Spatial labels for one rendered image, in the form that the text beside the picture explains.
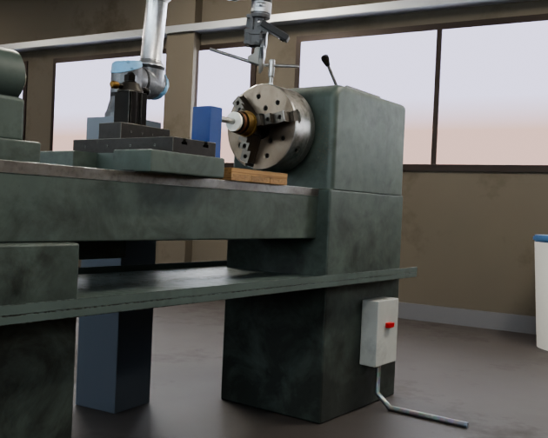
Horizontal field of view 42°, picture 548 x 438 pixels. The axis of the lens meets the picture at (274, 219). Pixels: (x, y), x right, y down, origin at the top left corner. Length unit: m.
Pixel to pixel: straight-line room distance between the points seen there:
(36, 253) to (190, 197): 0.56
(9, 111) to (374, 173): 1.56
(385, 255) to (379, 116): 0.58
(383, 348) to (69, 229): 1.51
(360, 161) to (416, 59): 2.84
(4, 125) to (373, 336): 1.65
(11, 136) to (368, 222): 1.53
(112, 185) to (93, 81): 5.41
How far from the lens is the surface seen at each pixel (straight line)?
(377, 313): 2.83
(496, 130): 5.31
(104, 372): 2.79
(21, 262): 1.69
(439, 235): 5.39
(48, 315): 1.62
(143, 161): 1.90
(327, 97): 2.66
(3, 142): 1.78
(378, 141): 2.92
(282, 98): 2.58
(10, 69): 1.84
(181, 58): 6.51
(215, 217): 2.18
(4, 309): 1.56
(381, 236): 2.96
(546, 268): 4.60
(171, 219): 2.04
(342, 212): 2.68
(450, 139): 5.39
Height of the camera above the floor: 0.78
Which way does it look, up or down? 1 degrees down
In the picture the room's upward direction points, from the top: 3 degrees clockwise
